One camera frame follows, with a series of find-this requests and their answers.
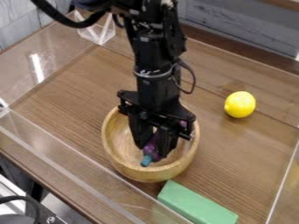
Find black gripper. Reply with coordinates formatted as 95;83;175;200
116;76;196;158

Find purple toy eggplant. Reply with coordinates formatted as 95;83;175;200
140;121;187;167

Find brown wooden bowl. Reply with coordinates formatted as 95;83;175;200
101;107;200;183

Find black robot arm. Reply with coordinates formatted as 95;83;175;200
73;0;196;158

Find yellow lemon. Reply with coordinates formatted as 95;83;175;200
224;91;258;118

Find green rectangular block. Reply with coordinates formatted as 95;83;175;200
157;180;239;224

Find clear acrylic corner bracket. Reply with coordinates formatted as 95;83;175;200
77;13;116;46

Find black cable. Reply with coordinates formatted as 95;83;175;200
0;196;43;224

